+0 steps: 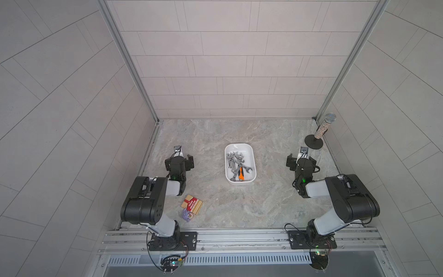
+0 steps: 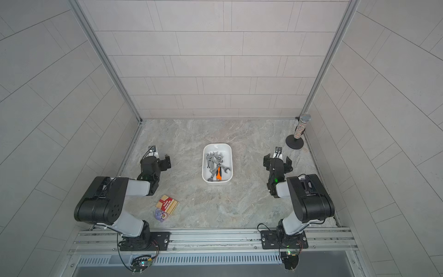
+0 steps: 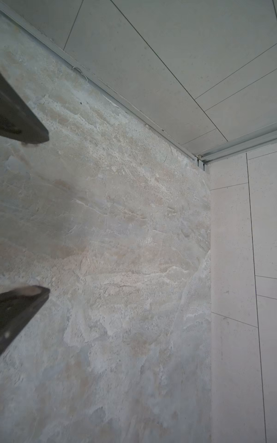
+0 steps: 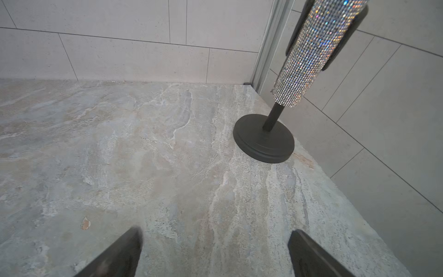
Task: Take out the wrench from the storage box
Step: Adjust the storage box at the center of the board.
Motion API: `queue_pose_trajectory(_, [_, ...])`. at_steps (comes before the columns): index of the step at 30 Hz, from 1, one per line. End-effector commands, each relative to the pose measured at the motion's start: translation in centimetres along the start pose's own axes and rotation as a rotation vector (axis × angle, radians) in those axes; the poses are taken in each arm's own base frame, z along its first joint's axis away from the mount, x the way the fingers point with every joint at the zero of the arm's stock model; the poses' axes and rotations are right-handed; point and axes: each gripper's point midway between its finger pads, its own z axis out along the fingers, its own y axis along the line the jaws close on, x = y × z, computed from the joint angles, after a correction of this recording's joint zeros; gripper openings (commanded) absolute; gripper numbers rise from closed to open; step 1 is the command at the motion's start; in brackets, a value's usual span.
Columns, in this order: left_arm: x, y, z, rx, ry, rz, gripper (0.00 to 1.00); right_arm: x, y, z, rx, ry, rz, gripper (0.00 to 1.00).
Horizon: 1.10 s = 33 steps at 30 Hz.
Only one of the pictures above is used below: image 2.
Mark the large silver combination wrench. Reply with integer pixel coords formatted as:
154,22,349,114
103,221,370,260
213,152,231,173

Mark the orange handled adjustable wrench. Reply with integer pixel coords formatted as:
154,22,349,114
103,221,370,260
214,154,223,181

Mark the white plastic storage box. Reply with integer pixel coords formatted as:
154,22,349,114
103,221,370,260
202,143,233,185

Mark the silver open-end wrench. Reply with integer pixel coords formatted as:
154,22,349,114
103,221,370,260
207,152,215,182

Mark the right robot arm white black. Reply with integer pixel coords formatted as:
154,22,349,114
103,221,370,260
263,152,335,242

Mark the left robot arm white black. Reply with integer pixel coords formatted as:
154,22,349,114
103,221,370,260
74,154,171,251

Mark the red striped card box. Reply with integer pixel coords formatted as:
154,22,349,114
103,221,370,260
156,195,179,215

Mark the glitter tube on black stand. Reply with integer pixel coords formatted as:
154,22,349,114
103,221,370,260
286,113,311,150

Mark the small purple round item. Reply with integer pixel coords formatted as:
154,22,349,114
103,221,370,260
154,208,168,222

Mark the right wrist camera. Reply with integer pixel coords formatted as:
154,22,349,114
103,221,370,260
273,147,283,160

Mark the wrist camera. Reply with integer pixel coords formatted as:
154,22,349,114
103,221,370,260
273,147,283,160
146,145,159,158

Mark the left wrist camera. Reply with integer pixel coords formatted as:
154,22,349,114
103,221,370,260
146,145,159,158

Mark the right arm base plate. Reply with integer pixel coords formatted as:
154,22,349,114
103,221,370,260
260,230,309,250

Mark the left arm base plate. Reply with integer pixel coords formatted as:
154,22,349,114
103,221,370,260
118,232,171,252

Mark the right circuit board with cables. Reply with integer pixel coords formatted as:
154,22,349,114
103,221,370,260
279,251,299,271

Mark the circuit board with cables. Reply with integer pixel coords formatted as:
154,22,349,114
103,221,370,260
130,255,153,275
279,251,299,271

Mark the aluminium rail frame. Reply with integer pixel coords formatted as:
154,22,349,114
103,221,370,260
69,226,359,257

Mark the left circuit board with cables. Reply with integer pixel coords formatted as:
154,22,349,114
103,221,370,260
130,255,153,275

